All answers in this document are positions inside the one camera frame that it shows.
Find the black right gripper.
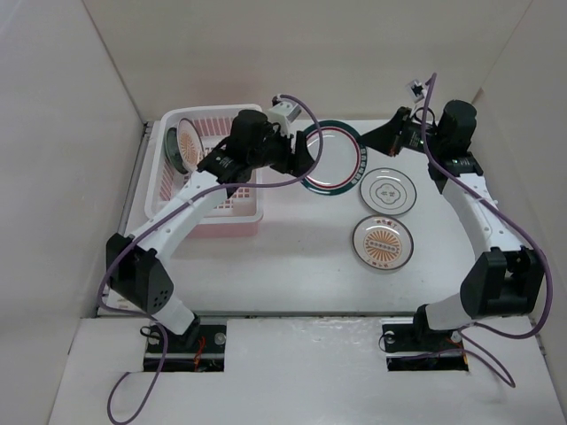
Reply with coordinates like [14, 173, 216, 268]
[356, 107, 446, 158]

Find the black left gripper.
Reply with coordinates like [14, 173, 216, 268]
[248, 122, 314, 177]

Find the green red rimmed plate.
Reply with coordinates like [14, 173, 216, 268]
[301, 120, 368, 197]

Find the white plate grey emblem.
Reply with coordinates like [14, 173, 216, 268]
[360, 167, 417, 216]

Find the orange sunburst plate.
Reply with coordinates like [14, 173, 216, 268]
[177, 118, 205, 173]
[351, 215, 415, 272]

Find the blue floral green plate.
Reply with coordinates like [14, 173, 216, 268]
[164, 127, 188, 174]

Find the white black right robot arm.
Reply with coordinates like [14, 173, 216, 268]
[357, 100, 548, 352]

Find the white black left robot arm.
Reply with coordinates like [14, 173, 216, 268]
[104, 102, 316, 352]

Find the white pink dish rack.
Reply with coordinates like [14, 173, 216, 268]
[144, 103, 266, 239]

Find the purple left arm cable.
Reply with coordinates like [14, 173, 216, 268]
[97, 93, 324, 423]

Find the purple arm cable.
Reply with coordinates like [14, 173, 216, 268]
[420, 72, 555, 389]
[97, 93, 324, 423]

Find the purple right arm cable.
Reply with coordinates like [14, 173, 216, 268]
[420, 72, 555, 389]

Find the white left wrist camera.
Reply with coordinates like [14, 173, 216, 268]
[265, 96, 302, 136]

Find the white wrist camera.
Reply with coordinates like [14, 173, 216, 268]
[265, 96, 302, 136]
[406, 80, 428, 104]

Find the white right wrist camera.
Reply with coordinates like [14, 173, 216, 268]
[406, 80, 428, 104]

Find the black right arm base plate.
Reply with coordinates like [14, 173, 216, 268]
[378, 320, 469, 372]

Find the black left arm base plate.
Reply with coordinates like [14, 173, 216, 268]
[140, 321, 227, 373]

